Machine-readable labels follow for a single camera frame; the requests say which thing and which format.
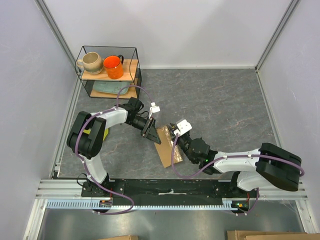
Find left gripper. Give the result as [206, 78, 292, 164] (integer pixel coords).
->
[126, 115, 160, 144]

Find brown cardboard express box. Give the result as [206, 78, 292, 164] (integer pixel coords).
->
[154, 125, 174, 168]

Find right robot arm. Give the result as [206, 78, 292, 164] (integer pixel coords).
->
[168, 119, 305, 197]

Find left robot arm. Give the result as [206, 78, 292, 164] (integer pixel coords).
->
[66, 97, 161, 197]

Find light green tray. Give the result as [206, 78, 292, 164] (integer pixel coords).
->
[92, 81, 131, 95]

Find yellow-green dotted plate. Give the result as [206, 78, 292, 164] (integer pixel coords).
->
[83, 128, 109, 141]

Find orange mug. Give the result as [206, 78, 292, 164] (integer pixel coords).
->
[103, 54, 124, 79]

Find beige ceramic mug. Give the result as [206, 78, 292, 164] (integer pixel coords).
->
[76, 52, 104, 75]

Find cardboard piece bottom centre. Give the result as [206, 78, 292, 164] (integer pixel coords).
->
[99, 235, 139, 240]

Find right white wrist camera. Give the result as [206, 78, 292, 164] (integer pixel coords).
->
[173, 119, 192, 136]

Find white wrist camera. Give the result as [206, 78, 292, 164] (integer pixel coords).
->
[173, 119, 192, 136]
[149, 102, 161, 118]

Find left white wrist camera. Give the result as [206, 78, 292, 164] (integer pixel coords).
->
[149, 102, 161, 118]

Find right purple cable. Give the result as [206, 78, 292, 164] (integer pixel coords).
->
[170, 133, 305, 216]

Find purple cable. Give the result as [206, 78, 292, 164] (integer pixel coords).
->
[170, 133, 305, 216]
[74, 84, 157, 216]

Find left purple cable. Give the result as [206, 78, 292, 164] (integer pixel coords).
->
[74, 84, 157, 216]

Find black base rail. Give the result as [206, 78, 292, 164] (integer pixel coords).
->
[81, 178, 257, 207]

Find black wire wooden shelf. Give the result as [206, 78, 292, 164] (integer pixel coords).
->
[74, 45, 142, 99]

